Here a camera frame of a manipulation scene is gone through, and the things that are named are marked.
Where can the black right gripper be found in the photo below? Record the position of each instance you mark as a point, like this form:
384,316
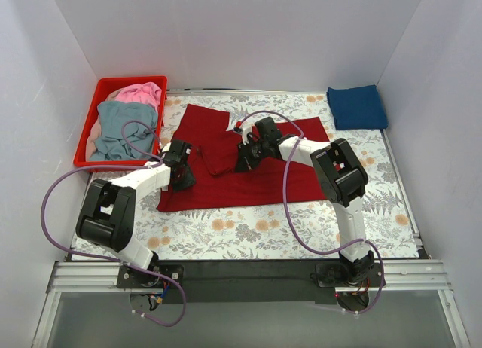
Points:
246,156

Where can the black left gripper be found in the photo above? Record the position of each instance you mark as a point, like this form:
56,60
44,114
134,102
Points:
182,175

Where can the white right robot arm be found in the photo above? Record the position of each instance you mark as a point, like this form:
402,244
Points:
341,177

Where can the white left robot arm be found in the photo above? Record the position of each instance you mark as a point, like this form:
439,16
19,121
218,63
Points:
107,217

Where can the grey blue t shirt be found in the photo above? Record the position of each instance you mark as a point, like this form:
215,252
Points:
136,137

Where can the pink t shirt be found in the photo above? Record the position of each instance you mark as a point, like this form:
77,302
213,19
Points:
148,93

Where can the beige t shirt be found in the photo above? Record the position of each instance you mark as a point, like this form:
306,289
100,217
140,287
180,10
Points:
96,131

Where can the red plastic bin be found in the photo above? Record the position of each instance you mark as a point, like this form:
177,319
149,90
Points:
104,87

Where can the folded blue t shirt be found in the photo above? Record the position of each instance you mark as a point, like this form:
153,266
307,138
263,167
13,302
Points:
358,108

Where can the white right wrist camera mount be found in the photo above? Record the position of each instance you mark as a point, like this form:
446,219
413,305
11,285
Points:
245,131

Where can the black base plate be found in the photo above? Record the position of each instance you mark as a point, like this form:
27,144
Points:
231,281

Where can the aluminium frame rail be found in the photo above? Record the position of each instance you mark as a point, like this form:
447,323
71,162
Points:
104,277

